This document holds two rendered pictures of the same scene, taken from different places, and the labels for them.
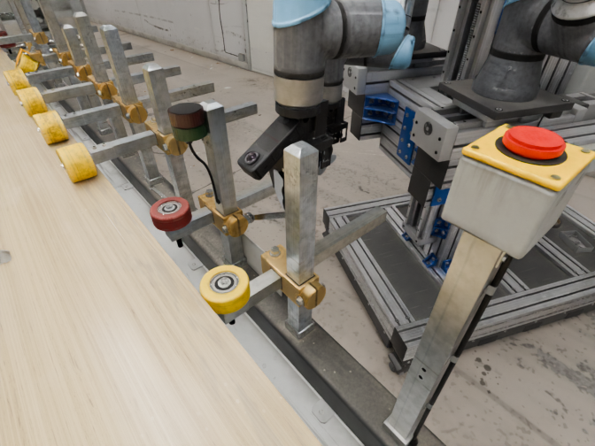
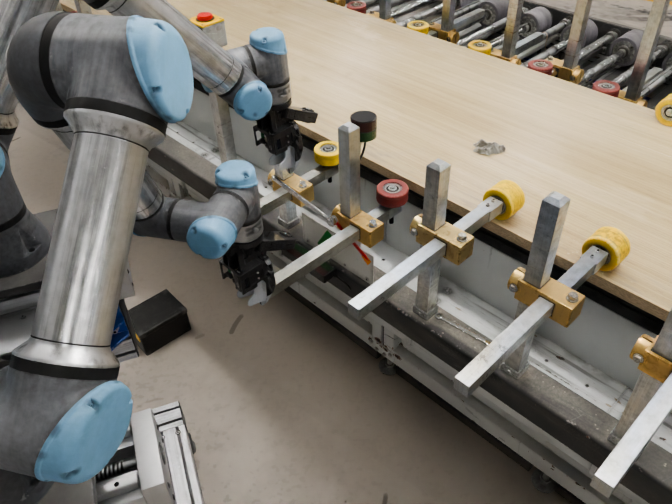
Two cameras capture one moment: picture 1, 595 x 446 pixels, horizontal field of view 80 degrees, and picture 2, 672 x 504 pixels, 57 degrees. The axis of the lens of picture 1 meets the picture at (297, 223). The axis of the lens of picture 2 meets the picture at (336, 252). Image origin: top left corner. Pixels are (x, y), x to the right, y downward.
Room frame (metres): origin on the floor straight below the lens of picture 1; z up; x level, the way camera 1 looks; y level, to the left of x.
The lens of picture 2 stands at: (1.84, 0.06, 1.80)
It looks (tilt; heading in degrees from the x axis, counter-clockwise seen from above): 41 degrees down; 178
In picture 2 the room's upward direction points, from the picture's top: 2 degrees counter-clockwise
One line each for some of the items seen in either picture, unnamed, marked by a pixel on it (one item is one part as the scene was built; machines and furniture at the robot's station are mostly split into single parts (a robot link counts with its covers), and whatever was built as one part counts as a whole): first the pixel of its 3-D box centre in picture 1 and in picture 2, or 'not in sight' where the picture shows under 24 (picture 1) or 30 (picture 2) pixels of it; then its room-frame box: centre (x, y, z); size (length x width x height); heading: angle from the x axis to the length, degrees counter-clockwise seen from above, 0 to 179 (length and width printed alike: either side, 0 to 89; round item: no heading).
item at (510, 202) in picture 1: (510, 191); (207, 33); (0.24, -0.17, 1.18); 0.07 x 0.07 x 0.08; 40
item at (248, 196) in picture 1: (250, 196); (336, 244); (0.71, 0.12, 0.84); 0.43 x 0.03 x 0.04; 130
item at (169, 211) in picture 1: (174, 226); (391, 204); (0.59, 0.27, 0.85); 0.08 x 0.08 x 0.11
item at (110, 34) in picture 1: (135, 116); (532, 295); (1.01, 0.48, 0.93); 0.04 x 0.04 x 0.48; 40
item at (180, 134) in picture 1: (189, 128); (363, 131); (0.60, 0.19, 1.08); 0.06 x 0.06 x 0.02
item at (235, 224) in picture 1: (221, 213); (357, 223); (0.64, 0.17, 0.85); 0.14 x 0.06 x 0.05; 40
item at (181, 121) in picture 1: (186, 114); (363, 121); (0.60, 0.19, 1.10); 0.06 x 0.06 x 0.02
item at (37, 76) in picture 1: (89, 66); not in sight; (1.44, 0.80, 0.95); 0.50 x 0.04 x 0.04; 130
